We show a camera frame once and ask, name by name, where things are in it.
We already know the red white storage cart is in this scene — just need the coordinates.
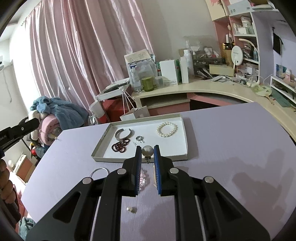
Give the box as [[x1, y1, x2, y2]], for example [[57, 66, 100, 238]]
[[95, 78, 137, 122]]

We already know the green patterned paddle fan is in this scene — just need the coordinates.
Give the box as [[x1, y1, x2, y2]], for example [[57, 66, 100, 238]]
[[251, 85, 272, 98]]

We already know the pink bead bracelet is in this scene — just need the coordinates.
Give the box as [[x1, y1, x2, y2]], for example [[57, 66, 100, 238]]
[[138, 168, 151, 191]]

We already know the white paper shopping bag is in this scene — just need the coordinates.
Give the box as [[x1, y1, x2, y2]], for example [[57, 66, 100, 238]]
[[120, 89, 150, 121]]

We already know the pink folded blanket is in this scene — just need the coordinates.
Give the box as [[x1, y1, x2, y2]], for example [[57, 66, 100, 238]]
[[39, 114, 62, 146]]

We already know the pink satin curtain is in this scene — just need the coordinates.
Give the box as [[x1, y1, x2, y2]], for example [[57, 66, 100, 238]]
[[26, 1, 152, 108]]

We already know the clear plastic bottle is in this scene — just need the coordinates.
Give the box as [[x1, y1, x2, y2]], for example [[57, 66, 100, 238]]
[[130, 65, 142, 92]]

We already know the thin silver bangle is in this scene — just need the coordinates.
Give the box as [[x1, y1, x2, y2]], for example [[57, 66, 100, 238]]
[[89, 167, 110, 180]]

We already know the green glass jar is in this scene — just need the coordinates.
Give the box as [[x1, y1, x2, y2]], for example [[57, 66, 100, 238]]
[[142, 76, 154, 92]]

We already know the white pearl bracelet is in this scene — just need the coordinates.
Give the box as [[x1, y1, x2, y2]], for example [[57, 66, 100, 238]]
[[156, 121, 179, 139]]

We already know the blue fleece blanket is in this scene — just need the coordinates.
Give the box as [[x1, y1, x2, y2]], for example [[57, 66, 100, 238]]
[[30, 96, 89, 130]]

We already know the white jewelry tray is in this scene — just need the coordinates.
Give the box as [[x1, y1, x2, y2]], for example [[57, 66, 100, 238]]
[[91, 113, 188, 163]]

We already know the white box on desk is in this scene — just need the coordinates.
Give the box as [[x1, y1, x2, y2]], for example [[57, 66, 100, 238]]
[[159, 60, 179, 87]]

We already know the dark red bead bracelet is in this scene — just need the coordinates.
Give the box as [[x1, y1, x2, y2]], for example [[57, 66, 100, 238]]
[[111, 138, 132, 153]]

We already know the white round hand fan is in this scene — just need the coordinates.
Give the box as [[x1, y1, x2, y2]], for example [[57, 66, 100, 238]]
[[231, 46, 243, 70]]

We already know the cream corner desk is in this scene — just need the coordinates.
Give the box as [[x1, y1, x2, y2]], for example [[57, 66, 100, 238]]
[[132, 79, 295, 139]]

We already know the silver cuff bracelet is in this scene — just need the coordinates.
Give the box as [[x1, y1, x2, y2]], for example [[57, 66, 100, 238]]
[[114, 127, 133, 141]]

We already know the person's left hand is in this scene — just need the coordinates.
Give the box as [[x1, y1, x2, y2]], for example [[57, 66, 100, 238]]
[[0, 159, 16, 204]]

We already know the small pearl stud earring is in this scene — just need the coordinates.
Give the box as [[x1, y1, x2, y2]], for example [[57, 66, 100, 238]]
[[126, 206, 137, 213]]

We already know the pink white bookshelf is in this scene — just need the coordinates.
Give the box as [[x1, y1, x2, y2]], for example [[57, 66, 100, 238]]
[[204, 0, 296, 105]]

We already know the silver ball pendant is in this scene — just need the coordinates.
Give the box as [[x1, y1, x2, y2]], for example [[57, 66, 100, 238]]
[[142, 145, 154, 164]]

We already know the white paper cup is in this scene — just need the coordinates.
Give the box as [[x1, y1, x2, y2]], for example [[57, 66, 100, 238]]
[[89, 100, 105, 118]]

